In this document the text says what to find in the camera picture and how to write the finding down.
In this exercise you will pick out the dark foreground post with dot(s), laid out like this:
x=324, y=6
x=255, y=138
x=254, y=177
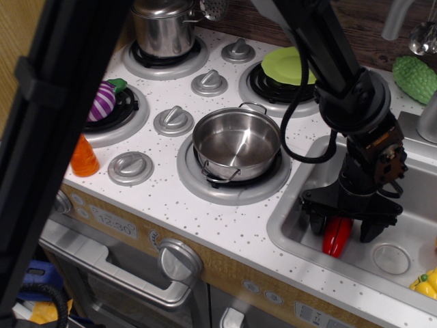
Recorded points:
x=57, y=83

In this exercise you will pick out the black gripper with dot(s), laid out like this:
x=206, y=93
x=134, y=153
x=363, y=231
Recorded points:
x=353, y=195

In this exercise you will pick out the back left burner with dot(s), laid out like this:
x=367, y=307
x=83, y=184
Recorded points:
x=164, y=69

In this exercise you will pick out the orange toy carrot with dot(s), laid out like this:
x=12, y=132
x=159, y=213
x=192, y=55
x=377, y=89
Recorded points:
x=84, y=161

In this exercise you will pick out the hanging steel skimmer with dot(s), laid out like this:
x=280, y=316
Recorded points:
x=214, y=10

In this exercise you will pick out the front left burner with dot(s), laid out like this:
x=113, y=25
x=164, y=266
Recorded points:
x=128, y=117

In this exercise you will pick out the green bumpy toy gourd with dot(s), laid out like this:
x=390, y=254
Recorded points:
x=415, y=78

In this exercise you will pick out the silver sink basin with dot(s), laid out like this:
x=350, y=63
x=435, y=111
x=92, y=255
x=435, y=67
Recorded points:
x=394, y=259

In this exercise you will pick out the purple striped toy onion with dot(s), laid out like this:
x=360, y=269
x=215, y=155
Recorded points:
x=105, y=99

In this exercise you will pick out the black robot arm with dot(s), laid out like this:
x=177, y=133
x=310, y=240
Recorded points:
x=353, y=102

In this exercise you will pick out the tall steel pot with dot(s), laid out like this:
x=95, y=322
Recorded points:
x=165, y=29

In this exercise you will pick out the silver oven dial right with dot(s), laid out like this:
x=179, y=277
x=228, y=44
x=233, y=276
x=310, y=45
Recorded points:
x=178, y=261

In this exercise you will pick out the silver stove knob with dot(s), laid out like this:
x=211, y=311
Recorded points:
x=130, y=168
x=210, y=84
x=173, y=122
x=238, y=52

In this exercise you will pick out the green plastic plate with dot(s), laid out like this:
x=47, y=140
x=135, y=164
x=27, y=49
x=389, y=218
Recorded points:
x=283, y=66

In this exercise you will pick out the yellow cloth on floor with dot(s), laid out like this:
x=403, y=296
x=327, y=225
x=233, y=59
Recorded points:
x=44, y=312

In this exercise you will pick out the silver oven dial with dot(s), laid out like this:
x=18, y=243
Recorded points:
x=62, y=203
x=178, y=261

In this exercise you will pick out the front right burner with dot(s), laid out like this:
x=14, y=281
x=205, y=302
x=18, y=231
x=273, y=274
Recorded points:
x=232, y=193

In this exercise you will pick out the hanging steel ladle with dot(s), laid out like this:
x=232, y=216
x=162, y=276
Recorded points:
x=422, y=39

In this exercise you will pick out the shallow steel pan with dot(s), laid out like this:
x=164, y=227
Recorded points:
x=236, y=144

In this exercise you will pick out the yellow toy bell pepper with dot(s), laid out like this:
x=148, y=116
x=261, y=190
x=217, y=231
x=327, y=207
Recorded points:
x=426, y=284

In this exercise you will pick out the red toy chili pepper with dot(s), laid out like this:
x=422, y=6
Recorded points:
x=336, y=234

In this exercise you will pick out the silver oven door handle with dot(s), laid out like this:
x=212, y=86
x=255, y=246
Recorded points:
x=92, y=256

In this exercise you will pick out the blue object on floor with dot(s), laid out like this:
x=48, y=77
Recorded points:
x=40, y=272

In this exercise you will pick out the silver stove knob front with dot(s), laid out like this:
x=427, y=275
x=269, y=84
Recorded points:
x=130, y=168

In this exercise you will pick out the silver oven dial left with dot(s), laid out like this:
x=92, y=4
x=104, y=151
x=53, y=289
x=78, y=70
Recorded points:
x=62, y=203

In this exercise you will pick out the silver stove knob back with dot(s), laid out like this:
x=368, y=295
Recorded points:
x=238, y=52

